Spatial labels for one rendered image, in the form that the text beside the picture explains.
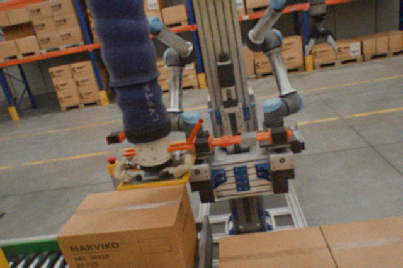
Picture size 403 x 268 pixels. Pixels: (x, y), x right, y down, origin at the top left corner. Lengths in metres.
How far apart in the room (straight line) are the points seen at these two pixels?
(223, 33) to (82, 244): 1.40
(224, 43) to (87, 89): 7.63
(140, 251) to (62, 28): 8.12
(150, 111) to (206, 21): 0.79
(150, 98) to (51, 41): 8.17
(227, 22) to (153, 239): 1.28
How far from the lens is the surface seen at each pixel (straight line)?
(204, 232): 2.05
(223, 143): 1.52
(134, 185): 1.58
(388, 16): 10.81
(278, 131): 1.51
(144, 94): 1.45
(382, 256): 1.95
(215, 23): 2.06
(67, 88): 9.69
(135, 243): 1.68
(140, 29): 1.43
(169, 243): 1.63
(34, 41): 9.82
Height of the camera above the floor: 1.82
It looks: 20 degrees down
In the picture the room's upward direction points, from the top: 11 degrees counter-clockwise
